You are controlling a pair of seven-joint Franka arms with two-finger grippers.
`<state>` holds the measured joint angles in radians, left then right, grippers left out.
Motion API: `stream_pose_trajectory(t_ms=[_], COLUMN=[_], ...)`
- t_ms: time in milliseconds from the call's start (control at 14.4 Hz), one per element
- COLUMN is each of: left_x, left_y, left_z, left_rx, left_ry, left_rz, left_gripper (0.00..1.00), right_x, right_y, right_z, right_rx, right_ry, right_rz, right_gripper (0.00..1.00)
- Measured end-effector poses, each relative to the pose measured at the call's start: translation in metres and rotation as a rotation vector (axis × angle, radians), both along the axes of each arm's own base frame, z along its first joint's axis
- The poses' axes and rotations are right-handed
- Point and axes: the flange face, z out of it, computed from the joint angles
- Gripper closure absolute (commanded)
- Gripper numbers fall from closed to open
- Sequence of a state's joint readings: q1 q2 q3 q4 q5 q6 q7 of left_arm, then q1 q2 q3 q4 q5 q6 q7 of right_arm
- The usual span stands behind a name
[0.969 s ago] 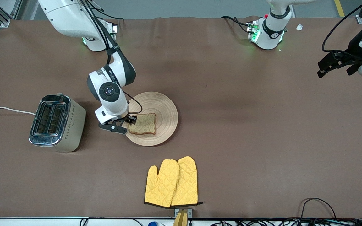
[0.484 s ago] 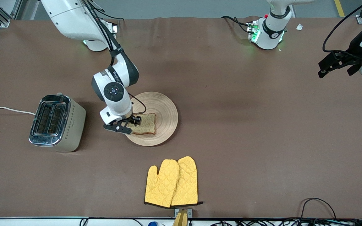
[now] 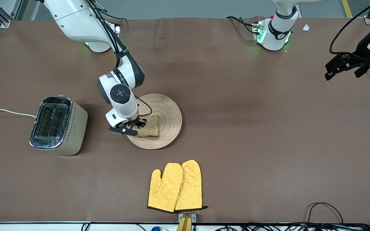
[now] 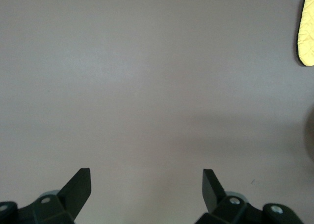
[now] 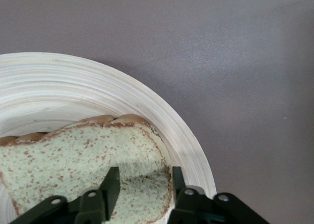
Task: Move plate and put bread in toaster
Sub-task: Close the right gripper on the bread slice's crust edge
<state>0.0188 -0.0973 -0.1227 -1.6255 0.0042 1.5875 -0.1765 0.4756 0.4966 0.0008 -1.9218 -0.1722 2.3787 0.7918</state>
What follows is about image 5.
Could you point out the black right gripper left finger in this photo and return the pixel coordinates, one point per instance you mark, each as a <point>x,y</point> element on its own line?
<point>110,192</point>

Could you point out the brown-crust bread slice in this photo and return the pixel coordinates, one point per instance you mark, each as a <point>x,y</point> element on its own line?
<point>73,160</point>

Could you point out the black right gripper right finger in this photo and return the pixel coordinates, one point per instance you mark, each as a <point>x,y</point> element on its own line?
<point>191,206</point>

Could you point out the round wooden plate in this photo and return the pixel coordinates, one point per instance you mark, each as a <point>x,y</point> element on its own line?
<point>73,86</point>

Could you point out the brown table cover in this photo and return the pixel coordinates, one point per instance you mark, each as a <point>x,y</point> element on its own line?
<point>233,62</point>

